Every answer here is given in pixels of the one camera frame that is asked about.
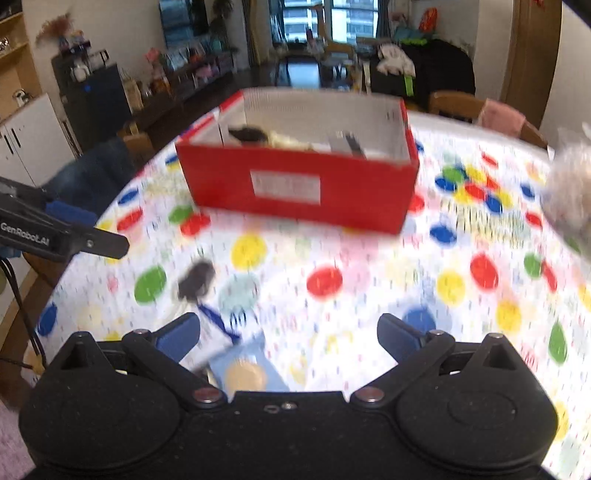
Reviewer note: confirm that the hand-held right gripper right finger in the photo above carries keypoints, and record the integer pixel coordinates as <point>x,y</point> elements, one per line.
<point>399,337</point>

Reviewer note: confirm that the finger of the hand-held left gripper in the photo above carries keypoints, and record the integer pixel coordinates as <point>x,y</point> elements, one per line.
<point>71,213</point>
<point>99,242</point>

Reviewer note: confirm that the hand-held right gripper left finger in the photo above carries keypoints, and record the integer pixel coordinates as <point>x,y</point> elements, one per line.
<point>178,337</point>

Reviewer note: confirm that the white blue snack packet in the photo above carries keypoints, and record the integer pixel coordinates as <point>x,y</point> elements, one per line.
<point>214,334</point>

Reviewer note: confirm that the light blue snack packet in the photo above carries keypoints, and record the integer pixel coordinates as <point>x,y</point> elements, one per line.
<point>254,369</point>

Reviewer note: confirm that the red cardboard box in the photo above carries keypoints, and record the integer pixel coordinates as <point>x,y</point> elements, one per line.
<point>295,194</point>

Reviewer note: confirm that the green silver snack packet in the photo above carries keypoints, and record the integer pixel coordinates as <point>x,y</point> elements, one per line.
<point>346,144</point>

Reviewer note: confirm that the pale yellow snack packet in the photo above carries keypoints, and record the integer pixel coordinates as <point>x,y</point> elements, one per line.
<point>295,142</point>

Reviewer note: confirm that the dark blue jeans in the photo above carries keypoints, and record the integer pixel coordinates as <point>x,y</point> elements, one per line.
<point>87,177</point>

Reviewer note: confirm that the small dark snack packet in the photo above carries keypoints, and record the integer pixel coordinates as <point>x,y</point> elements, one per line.
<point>196,279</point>

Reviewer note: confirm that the dotted tablecloth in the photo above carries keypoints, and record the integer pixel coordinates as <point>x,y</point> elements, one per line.
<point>351,286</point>

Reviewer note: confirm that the white cabinet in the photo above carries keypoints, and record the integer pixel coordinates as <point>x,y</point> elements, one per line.
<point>32,143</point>

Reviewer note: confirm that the wooden chair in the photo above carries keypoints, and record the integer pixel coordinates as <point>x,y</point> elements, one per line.
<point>455,106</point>
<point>138,143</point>

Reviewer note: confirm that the black cabinet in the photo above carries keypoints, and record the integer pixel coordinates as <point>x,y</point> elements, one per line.
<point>97,106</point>

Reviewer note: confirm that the wooden shelf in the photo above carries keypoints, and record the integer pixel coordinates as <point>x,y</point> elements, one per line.
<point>16,55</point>

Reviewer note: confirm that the low dark media cabinet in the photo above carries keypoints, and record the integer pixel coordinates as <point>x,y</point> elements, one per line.
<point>184,87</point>

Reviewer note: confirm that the dried flower decoration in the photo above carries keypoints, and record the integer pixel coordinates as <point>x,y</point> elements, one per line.
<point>55,27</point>

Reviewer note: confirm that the clear plastic bag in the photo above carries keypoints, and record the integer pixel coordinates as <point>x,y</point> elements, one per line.
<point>570,184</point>

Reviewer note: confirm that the pink cloth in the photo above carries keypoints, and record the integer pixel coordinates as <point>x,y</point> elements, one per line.
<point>501,117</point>

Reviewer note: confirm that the black sofa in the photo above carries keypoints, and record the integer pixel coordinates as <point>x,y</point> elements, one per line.
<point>438,69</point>

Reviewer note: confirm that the white garment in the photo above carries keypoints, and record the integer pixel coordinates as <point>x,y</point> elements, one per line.
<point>395,60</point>

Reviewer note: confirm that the wooden door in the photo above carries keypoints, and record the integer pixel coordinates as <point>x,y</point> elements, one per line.
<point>531,60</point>

